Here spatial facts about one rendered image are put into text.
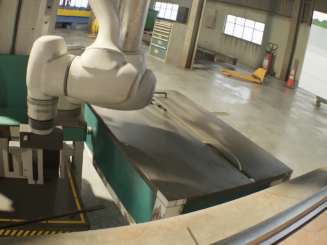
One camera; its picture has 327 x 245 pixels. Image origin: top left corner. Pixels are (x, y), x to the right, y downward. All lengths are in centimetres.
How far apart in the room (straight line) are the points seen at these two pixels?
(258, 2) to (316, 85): 443
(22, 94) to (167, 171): 64
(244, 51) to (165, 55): 596
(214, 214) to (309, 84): 1046
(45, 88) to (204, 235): 47
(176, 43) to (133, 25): 628
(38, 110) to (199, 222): 45
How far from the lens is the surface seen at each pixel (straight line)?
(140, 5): 89
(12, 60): 113
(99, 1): 74
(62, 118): 103
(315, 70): 1090
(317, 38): 1102
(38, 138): 78
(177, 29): 712
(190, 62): 696
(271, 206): 70
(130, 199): 92
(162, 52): 721
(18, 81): 114
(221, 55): 1001
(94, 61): 66
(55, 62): 68
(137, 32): 92
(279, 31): 1165
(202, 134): 116
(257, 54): 1208
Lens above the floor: 114
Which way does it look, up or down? 20 degrees down
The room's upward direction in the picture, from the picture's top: 12 degrees clockwise
